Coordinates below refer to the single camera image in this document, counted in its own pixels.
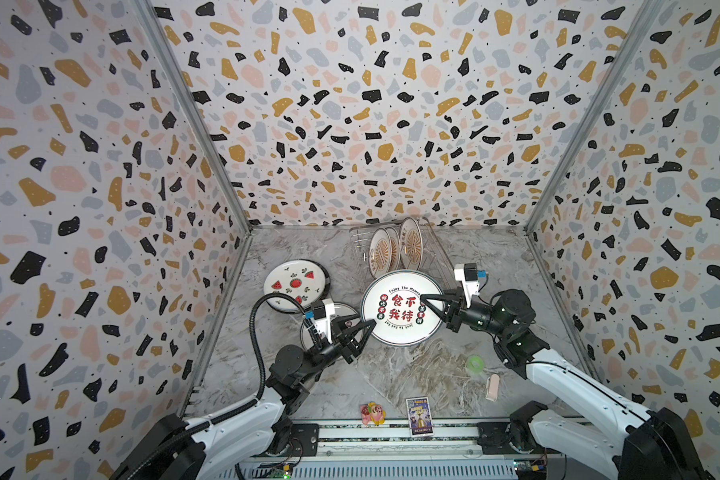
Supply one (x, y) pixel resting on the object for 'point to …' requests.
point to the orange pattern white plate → (411, 243)
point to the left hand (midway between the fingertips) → (371, 320)
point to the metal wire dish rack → (435, 262)
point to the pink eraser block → (492, 387)
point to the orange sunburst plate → (380, 253)
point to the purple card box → (420, 417)
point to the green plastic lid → (476, 363)
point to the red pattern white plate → (402, 319)
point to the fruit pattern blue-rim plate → (305, 281)
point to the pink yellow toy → (372, 412)
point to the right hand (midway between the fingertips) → (421, 297)
